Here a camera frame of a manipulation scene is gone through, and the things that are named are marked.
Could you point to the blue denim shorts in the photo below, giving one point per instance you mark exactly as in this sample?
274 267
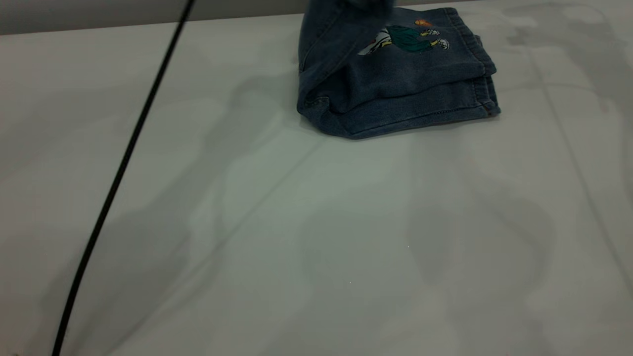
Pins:
395 84

